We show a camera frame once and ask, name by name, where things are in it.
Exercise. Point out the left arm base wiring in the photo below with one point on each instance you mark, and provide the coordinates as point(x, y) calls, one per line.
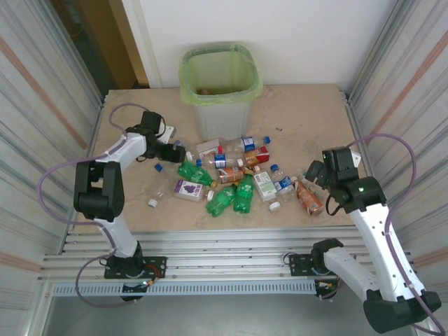
point(147, 283)

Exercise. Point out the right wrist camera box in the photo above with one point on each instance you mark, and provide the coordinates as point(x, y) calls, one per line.
point(356, 159)

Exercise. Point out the red yellow label tea bottle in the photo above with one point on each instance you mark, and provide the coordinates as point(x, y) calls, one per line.
point(257, 155)

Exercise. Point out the white green label bottle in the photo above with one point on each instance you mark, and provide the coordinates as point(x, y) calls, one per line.
point(264, 185)

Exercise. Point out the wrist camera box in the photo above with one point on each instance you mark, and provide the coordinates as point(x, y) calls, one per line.
point(356, 159)
point(169, 132)

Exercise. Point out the right arm base wiring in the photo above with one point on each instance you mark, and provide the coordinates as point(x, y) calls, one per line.
point(325, 285)

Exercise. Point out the purple grape label bottle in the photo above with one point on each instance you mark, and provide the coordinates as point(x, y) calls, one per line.
point(189, 189)

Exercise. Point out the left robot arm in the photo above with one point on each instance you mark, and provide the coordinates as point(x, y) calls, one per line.
point(117, 238)

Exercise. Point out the grey plastic waste bin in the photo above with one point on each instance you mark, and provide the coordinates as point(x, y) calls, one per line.
point(222, 119)

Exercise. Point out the green bin liner bag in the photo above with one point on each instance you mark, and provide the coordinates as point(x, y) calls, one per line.
point(187, 87)

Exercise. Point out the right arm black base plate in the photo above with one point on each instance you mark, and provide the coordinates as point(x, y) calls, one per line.
point(297, 262)

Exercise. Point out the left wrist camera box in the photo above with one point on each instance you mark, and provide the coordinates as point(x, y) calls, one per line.
point(169, 132)

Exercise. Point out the orange label drink bottle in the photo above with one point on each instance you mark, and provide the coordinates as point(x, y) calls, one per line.
point(231, 174)

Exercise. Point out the wooden door frame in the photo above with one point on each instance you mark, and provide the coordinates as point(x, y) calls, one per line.
point(127, 42)

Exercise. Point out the brown Nescafe coffee bottle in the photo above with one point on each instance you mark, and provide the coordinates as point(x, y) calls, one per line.
point(309, 199)

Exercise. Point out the small white bottle cap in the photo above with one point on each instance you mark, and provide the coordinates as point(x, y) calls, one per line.
point(257, 168)

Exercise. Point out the aluminium rail frame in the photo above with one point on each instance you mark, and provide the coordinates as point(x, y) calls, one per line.
point(224, 245)

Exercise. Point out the square clear bottle red label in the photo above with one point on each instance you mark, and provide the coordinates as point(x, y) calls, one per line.
point(210, 148)

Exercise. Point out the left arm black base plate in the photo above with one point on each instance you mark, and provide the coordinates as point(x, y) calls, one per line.
point(157, 262)

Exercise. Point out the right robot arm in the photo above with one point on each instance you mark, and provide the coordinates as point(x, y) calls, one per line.
point(378, 245)

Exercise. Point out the clear water bottle blue label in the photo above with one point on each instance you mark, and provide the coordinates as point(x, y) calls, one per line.
point(220, 161)
point(285, 183)
point(248, 143)

